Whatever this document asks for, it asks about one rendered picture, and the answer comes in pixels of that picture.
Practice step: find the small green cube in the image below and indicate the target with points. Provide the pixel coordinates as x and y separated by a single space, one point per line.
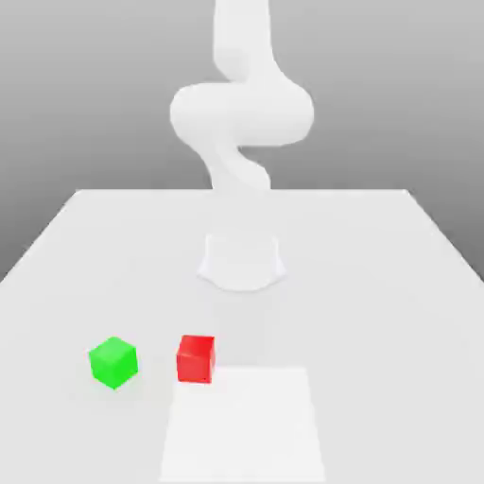
113 363

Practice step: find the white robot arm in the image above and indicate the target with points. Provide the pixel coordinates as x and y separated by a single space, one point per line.
242 113

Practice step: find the small red cube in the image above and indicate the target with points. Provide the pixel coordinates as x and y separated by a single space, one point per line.
195 361

